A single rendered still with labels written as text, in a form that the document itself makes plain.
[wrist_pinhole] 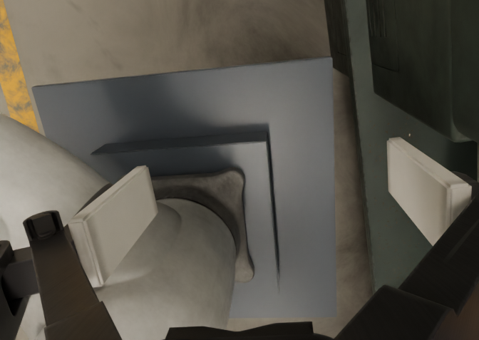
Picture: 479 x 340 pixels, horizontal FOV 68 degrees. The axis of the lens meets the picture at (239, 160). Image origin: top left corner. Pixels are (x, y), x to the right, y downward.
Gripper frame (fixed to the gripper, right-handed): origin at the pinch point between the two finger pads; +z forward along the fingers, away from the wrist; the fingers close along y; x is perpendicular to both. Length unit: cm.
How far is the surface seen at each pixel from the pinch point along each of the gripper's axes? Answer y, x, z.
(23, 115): -97, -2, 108
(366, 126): 17, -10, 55
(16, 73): -94, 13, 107
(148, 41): -42, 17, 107
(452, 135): 19.0, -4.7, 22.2
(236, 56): -13, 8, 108
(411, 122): 26, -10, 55
